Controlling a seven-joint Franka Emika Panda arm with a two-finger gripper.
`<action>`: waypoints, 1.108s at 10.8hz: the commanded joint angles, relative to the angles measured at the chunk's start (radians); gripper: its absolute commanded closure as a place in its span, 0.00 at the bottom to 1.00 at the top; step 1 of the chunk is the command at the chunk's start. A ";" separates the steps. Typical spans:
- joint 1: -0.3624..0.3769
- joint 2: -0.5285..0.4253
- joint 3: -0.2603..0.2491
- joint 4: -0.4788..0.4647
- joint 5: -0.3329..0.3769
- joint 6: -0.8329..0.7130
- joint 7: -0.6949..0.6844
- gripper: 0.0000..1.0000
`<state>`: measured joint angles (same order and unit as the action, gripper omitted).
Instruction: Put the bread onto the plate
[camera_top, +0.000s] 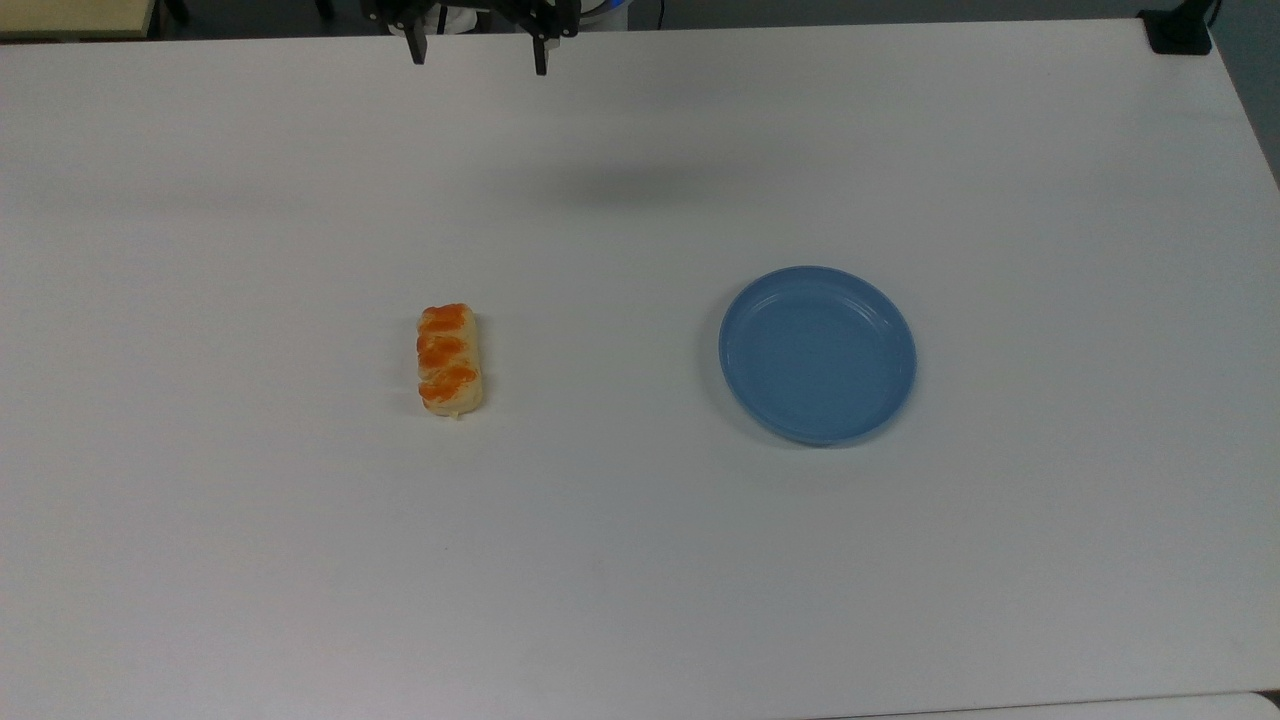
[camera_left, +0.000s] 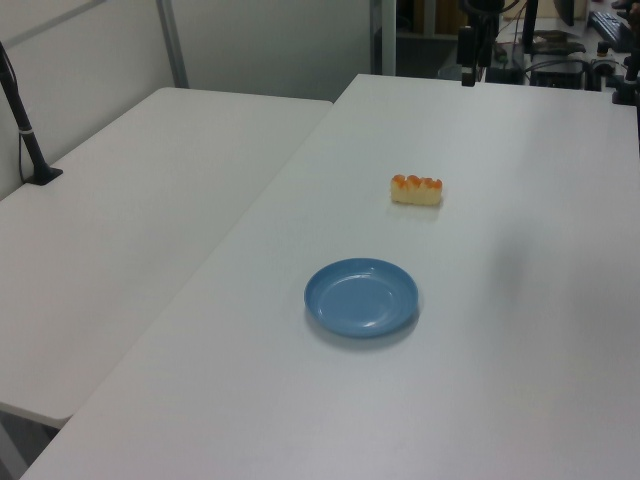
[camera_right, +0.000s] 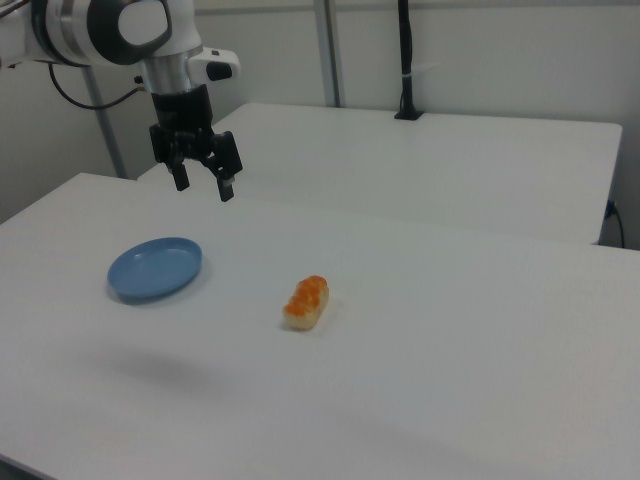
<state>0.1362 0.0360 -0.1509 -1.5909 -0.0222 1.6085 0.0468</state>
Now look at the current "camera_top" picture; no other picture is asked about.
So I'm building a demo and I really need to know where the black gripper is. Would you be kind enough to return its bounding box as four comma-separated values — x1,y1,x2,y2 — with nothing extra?
360,0,582,78

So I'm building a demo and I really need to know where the orange glazed bread loaf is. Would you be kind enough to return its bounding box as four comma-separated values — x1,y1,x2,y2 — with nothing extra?
415,303,487,420

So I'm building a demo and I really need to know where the blue round plate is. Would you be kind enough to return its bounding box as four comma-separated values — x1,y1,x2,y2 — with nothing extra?
717,264,919,448

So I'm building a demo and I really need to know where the light wooden table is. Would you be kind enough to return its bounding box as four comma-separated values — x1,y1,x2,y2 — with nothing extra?
0,0,163,43

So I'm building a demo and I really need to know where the black clamp mount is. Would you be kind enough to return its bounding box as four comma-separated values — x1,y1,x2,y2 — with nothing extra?
1138,0,1224,57

